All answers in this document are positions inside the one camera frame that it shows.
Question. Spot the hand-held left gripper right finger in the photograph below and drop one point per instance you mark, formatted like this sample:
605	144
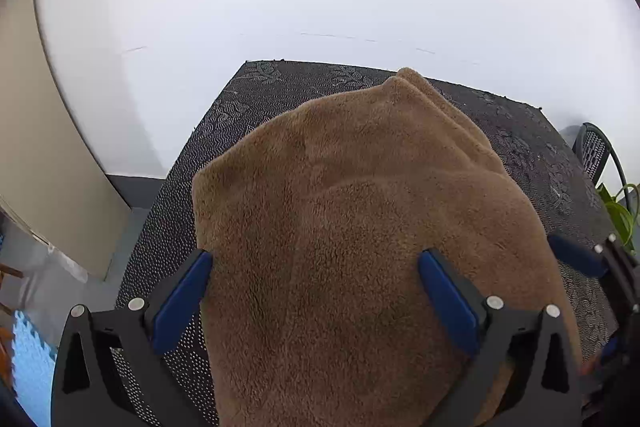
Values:
447	302

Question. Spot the black wicker chair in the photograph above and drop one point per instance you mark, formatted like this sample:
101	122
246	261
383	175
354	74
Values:
595	152

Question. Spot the dark patterned tablecloth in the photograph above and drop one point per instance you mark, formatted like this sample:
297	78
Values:
210	127

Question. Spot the brown fleece garment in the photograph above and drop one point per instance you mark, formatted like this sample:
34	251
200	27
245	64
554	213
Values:
350	207

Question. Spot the blue foam floor mat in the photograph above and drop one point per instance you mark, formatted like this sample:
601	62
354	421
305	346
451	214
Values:
32	372

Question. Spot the green felt bag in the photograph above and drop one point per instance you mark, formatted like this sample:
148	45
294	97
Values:
620	212

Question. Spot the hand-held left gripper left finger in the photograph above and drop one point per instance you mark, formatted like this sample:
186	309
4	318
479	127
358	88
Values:
182	302

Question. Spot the beige door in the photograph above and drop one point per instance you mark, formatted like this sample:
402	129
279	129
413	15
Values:
45	132

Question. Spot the wooden chair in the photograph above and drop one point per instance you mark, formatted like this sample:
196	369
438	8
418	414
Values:
6	337

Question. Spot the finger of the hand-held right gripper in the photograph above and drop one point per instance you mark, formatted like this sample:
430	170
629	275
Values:
612	349
575	254

